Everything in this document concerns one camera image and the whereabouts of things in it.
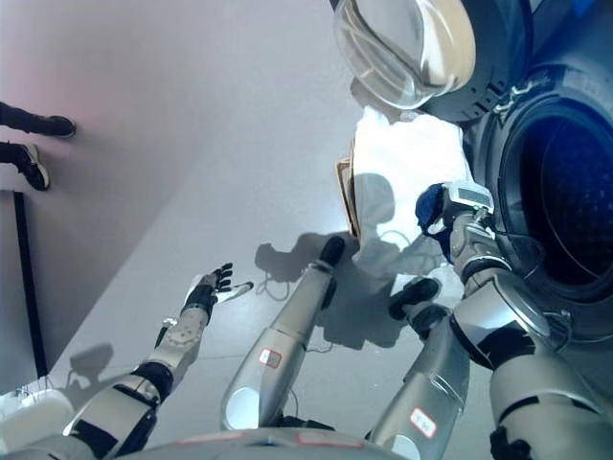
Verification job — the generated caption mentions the grey robot torso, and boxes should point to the grey robot torso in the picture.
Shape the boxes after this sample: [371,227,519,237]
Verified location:
[138,428,385,460]

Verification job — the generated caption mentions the person leg black trousers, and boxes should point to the person leg black trousers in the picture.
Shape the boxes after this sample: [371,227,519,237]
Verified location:
[0,140,31,167]
[0,101,49,131]

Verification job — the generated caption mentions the white garment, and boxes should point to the white garment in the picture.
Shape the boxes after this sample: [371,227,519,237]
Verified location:
[351,104,475,301]

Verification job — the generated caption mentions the silver right robot leg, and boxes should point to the silver right robot leg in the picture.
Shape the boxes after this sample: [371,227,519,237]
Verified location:
[366,306,474,460]

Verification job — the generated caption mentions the white rounded object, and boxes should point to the white rounded object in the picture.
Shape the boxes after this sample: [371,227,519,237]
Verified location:
[0,387,76,449]

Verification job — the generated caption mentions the black sneaker white sole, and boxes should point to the black sneaker white sole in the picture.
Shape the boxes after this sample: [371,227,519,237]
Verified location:
[39,114,79,141]
[20,143,51,193]

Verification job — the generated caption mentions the grey front-load washing machine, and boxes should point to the grey front-load washing machine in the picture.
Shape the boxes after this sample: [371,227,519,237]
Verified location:
[420,0,613,357]

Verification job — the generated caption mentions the round washing machine door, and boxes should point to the round washing machine door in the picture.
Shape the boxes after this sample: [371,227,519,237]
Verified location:
[329,0,478,109]

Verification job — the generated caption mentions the silver robot leg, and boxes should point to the silver robot leg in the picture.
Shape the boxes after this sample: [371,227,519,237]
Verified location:
[219,262,337,433]
[366,306,474,460]

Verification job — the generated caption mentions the black robot foot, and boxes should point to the black robot foot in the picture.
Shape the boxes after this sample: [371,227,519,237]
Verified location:
[388,277,443,323]
[317,235,347,270]

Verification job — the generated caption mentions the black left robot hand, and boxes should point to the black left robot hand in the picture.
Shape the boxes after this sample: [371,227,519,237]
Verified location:
[183,262,255,318]

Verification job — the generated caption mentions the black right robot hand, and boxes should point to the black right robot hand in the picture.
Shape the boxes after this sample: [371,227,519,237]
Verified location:
[419,178,495,237]

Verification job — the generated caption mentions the black vertical bar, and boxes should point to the black vertical bar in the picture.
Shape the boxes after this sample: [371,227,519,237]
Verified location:
[12,190,49,380]

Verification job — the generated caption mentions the woven wicker laundry basket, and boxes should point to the woven wicker laundry basket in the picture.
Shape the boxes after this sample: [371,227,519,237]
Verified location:
[334,135,364,240]

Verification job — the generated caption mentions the navy blue garment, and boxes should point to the navy blue garment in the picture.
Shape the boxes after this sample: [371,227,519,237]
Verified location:
[414,183,454,265]

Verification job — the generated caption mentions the silver left robot leg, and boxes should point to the silver left robot leg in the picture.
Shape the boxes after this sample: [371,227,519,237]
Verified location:
[219,262,337,433]

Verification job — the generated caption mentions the black right robot foot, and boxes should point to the black right robot foot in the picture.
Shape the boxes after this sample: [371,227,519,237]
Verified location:
[388,277,443,323]

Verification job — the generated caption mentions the black left robot foot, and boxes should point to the black left robot foot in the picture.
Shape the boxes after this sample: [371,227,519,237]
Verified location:
[317,235,347,270]

